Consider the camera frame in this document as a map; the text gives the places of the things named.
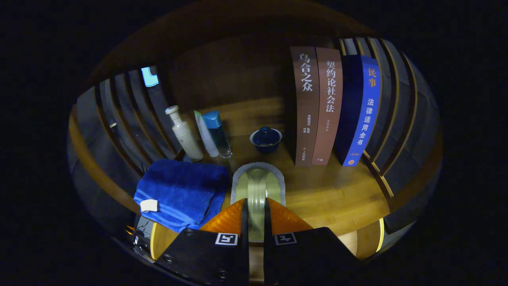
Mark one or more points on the white pump bottle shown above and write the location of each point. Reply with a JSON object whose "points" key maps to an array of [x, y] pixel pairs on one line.
{"points": [[186, 137]]}

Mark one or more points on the folded blue towel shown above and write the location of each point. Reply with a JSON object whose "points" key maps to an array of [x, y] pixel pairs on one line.
{"points": [[178, 190]]}

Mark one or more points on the green scrub brush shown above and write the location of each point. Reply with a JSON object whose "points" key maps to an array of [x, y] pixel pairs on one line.
{"points": [[258, 186]]}

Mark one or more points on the wooden countertop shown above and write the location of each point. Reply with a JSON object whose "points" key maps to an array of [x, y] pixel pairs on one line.
{"points": [[325, 194]]}

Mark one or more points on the reddish brown book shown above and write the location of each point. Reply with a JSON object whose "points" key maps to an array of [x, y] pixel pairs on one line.
{"points": [[328, 111]]}

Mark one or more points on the wooden cabinet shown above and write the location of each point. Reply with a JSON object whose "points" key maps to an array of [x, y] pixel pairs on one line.
{"points": [[222, 71]]}

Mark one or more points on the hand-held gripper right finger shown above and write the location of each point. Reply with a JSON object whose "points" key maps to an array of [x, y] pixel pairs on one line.
{"points": [[267, 222]]}

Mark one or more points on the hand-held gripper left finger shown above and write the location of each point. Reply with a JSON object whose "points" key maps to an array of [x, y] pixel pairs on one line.
{"points": [[244, 222]]}

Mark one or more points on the blue book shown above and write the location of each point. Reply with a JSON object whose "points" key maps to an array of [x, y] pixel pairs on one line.
{"points": [[363, 115]]}

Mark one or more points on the blue lidded teacup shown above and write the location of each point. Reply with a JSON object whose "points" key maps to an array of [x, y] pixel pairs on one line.
{"points": [[266, 140]]}

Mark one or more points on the green and white tube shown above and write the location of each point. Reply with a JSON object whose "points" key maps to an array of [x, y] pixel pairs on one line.
{"points": [[206, 137]]}

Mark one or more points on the teal capped bottle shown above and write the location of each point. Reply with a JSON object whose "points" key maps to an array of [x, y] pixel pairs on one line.
{"points": [[219, 135]]}

